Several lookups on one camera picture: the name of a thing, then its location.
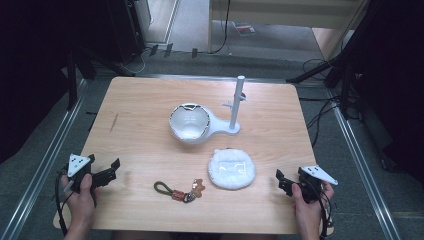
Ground black metal stand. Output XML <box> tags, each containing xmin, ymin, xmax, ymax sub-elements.
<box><xmin>65</xmin><ymin>49</ymin><xmax>80</xmax><ymax>112</ymax></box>

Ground aluminium rail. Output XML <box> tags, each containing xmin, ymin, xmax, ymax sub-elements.
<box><xmin>0</xmin><ymin>79</ymin><xmax>89</xmax><ymax>240</ymax></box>
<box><xmin>331</xmin><ymin>105</ymin><xmax>403</xmax><ymax>240</ymax></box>

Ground white fluffy pouch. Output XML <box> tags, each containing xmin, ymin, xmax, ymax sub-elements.
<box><xmin>207</xmin><ymin>148</ymin><xmax>257</xmax><ymax>191</ymax></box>

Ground booklet on floor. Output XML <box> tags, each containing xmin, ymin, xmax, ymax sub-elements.
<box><xmin>232</xmin><ymin>21</ymin><xmax>257</xmax><ymax>37</ymax></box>

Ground black tripod leg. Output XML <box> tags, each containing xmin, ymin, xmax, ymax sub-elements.
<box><xmin>285</xmin><ymin>57</ymin><xmax>338</xmax><ymax>84</ymax></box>

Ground green cord keychain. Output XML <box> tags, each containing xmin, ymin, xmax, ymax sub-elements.
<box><xmin>153</xmin><ymin>178</ymin><xmax>207</xmax><ymax>203</ymax></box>

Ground black hanging cable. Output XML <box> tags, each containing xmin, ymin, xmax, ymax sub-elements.
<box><xmin>209</xmin><ymin>0</ymin><xmax>232</xmax><ymax>55</ymax></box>

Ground light wooden furniture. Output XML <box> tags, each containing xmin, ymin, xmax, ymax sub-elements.
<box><xmin>207</xmin><ymin>0</ymin><xmax>369</xmax><ymax>62</ymax></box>

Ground white stand with pegs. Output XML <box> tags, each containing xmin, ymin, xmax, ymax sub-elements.
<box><xmin>199</xmin><ymin>75</ymin><xmax>249</xmax><ymax>136</ymax></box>

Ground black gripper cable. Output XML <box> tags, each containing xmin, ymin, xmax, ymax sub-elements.
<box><xmin>318</xmin><ymin>189</ymin><xmax>334</xmax><ymax>240</ymax></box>
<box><xmin>54</xmin><ymin>169</ymin><xmax>70</xmax><ymax>236</ymax></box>

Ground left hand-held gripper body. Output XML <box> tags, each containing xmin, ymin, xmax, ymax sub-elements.
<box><xmin>67</xmin><ymin>153</ymin><xmax>98</xmax><ymax>194</ymax></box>

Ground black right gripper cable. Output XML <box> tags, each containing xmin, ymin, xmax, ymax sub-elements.
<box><xmin>318</xmin><ymin>189</ymin><xmax>334</xmax><ymax>240</ymax></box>

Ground black floor cables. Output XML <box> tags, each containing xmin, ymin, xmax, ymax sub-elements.
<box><xmin>298</xmin><ymin>58</ymin><xmax>356</xmax><ymax>148</ymax></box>

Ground white bowl with gold rim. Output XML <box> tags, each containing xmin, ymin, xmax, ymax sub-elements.
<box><xmin>168</xmin><ymin>102</ymin><xmax>212</xmax><ymax>145</ymax></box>

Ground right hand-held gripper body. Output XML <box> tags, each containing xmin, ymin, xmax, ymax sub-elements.
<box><xmin>297</xmin><ymin>165</ymin><xmax>339</xmax><ymax>204</ymax></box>

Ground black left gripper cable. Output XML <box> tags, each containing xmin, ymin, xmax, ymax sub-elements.
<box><xmin>54</xmin><ymin>169</ymin><xmax>70</xmax><ymax>236</ymax></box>

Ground person's right hand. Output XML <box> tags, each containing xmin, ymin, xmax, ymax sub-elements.
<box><xmin>291</xmin><ymin>181</ymin><xmax>336</xmax><ymax>232</ymax></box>

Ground black equipment case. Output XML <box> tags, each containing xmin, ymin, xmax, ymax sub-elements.
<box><xmin>105</xmin><ymin>0</ymin><xmax>148</xmax><ymax>66</ymax></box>

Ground person's left hand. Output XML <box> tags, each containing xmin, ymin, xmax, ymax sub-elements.
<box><xmin>60</xmin><ymin>173</ymin><xmax>98</xmax><ymax>232</ymax></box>

